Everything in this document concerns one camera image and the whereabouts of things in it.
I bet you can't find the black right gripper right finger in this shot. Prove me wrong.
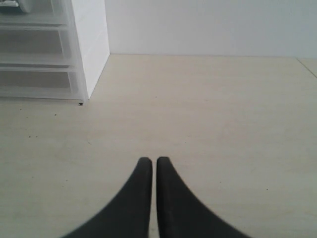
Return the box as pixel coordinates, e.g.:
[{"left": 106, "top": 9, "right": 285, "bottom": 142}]
[{"left": 156, "top": 157, "right": 247, "bottom": 238}]

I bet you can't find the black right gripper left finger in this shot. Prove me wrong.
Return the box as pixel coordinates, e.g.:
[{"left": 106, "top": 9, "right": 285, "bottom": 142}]
[{"left": 65, "top": 157, "right": 152, "bottom": 238}]

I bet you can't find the bottom clear wide drawer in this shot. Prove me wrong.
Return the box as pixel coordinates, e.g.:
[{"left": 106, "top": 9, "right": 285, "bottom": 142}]
[{"left": 0, "top": 71, "right": 79, "bottom": 99}]

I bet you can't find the clear wide drawer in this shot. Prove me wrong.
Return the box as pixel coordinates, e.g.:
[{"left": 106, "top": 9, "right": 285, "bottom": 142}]
[
  {"left": 0, "top": 71, "right": 79, "bottom": 99},
  {"left": 0, "top": 29, "right": 73, "bottom": 66}
]

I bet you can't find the white plastic drawer cabinet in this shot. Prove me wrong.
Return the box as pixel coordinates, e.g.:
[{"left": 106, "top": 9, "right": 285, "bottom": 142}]
[{"left": 0, "top": 0, "right": 110, "bottom": 103}]

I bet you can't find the middle clear wide drawer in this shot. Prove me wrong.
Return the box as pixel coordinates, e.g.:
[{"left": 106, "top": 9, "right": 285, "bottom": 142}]
[{"left": 0, "top": 29, "right": 73, "bottom": 66}]

